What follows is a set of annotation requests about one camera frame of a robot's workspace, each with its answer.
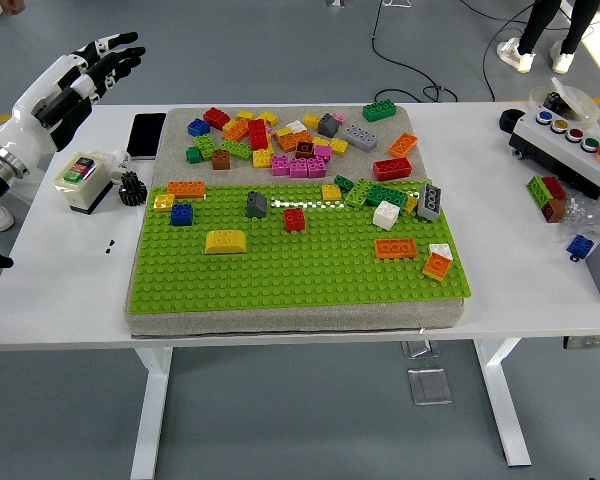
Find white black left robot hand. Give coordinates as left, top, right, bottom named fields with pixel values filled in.
left=0, top=32, right=147, bottom=171

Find yellow curved brick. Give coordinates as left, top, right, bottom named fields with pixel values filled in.
left=204, top=230, right=249, bottom=256

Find red square brick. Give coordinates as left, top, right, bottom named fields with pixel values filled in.
left=283, top=207, right=306, bottom=233
left=202, top=107, right=231, bottom=131

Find orange long brick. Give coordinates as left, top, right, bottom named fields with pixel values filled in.
left=275, top=130, right=314, bottom=154
left=222, top=118, right=251, bottom=143
left=166, top=180, right=207, bottom=199
left=387, top=132, right=419, bottom=159
left=373, top=237, right=418, bottom=260

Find lime green long brick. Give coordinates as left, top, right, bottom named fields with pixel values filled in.
left=343, top=178, right=376, bottom=209
left=217, top=139, right=254, bottom=162

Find red long brick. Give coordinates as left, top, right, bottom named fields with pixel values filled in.
left=540, top=175, right=567, bottom=201
left=247, top=118, right=270, bottom=151
left=372, top=157, right=413, bottom=182

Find grey long brick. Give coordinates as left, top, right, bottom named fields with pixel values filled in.
left=340, top=124, right=379, bottom=153
left=416, top=182, right=443, bottom=222

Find green studded baseplate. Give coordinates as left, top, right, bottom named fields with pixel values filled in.
left=126, top=178, right=474, bottom=315

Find dark green long brick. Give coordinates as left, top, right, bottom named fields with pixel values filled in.
left=363, top=183, right=409, bottom=210
left=362, top=99, right=399, bottom=123

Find orange brick on yellow plate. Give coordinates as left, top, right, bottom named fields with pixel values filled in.
left=422, top=252, right=453, bottom=281

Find small white plastic piece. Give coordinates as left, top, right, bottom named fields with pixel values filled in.
left=110, top=148, right=133, bottom=180

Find black smartphone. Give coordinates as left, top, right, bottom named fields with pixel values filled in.
left=126, top=112, right=167, bottom=161

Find black gear wheel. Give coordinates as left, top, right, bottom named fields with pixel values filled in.
left=116, top=170, right=148, bottom=206

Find grey cushion mat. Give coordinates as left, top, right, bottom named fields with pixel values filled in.
left=124, top=104, right=467, bottom=341

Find clear floor plate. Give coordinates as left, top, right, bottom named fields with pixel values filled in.
left=406, top=368, right=454, bottom=406
left=401, top=339, right=441, bottom=359

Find black round roll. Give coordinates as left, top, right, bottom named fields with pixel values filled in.
left=498, top=108, right=527, bottom=136

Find person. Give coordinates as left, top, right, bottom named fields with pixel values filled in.
left=496, top=0, right=600, bottom=75

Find white table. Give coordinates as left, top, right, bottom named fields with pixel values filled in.
left=0, top=102, right=600, bottom=469

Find white control box coloured buttons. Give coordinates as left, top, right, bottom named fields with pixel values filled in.
left=508, top=105, right=600, bottom=201

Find white round lidded container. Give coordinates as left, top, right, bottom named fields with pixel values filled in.
left=528, top=76, right=600, bottom=124

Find clear plastic wrap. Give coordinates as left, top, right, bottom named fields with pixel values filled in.
left=557, top=192, right=600, bottom=236

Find table control panel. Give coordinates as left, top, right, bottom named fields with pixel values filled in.
left=562, top=334, right=600, bottom=350

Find beige red-green switch box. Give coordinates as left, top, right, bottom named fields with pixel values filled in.
left=52, top=150, right=115, bottom=216

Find black floor cable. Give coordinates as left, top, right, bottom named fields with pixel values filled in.
left=369, top=0, right=459, bottom=105
left=481, top=0, right=537, bottom=103

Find blue brick keychain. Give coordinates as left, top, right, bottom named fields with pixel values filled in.
left=565, top=233, right=595, bottom=262

